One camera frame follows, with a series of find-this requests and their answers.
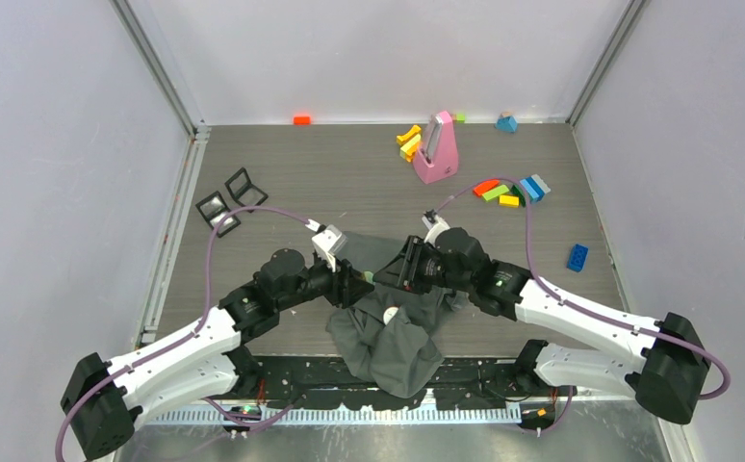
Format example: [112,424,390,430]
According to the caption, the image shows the blue flat brick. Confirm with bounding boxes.
[566,244,589,272]

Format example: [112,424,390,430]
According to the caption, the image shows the blue triangular block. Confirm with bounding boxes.
[495,112,519,134]

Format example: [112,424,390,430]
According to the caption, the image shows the black brooch box near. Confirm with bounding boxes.
[195,191,241,238]

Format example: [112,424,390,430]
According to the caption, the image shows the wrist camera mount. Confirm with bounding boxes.
[422,210,450,244]
[306,218,347,272]

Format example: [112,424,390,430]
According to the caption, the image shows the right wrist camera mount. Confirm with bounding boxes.
[422,210,450,244]

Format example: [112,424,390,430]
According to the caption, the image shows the orange long block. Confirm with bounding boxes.
[472,179,501,197]

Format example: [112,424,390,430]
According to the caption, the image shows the black brooch box far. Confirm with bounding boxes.
[224,167,269,207]

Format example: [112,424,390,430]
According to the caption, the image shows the stacked blue green bricks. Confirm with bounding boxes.
[510,174,551,207]

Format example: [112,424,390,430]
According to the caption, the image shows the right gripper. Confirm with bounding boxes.
[372,236,473,296]

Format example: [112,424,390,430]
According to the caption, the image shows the pink metronome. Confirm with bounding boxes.
[412,111,459,185]

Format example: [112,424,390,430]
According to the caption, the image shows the black brooch box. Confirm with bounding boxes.
[224,167,269,207]
[195,191,241,238]

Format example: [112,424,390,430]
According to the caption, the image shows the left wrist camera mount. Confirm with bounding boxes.
[306,218,347,272]

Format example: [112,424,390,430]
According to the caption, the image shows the grey t-shirt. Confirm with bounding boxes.
[325,230,470,399]

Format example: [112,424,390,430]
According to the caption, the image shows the small yellow block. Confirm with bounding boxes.
[499,194,521,208]

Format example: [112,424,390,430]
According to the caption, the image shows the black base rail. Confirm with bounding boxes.
[101,354,680,428]

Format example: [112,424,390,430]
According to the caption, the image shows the lime green block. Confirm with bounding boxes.
[480,184,510,202]

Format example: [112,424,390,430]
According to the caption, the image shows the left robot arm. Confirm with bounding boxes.
[55,249,373,461]

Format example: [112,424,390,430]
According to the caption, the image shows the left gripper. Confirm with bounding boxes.
[276,252,373,312]

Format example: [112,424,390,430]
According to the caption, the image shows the yellow curved blocks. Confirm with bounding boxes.
[396,125,422,163]

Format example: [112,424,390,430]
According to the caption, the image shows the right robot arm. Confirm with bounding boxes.
[373,227,711,424]

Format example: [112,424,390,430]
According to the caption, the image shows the red block by wall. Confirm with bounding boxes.
[293,114,312,125]

